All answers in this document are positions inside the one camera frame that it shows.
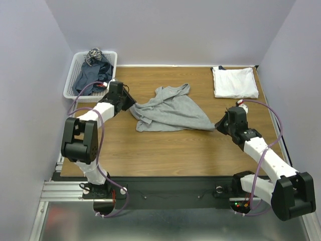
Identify grey tank top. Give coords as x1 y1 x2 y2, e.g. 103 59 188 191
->
129 83 215 132

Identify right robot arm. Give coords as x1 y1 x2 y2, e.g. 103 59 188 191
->
215 105 316 221

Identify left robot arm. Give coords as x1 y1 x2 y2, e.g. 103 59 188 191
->
61 81 136 198

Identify dark navy tank top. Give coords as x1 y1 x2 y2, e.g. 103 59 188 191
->
72 61 113 95

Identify folded white tank top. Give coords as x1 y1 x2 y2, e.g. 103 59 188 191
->
211 66 259 99

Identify patterned navy garment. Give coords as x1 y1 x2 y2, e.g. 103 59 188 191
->
85 48 103 67

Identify white plastic laundry basket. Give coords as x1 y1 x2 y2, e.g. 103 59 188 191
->
63 51 118 102

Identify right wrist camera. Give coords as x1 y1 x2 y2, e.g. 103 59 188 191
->
236 99 248 114

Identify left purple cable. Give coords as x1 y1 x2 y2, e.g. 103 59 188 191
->
67 81 132 218

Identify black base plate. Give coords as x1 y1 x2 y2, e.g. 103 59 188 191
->
51 175 296 210

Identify aluminium frame rail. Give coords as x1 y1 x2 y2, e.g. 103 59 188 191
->
40 179 87 201

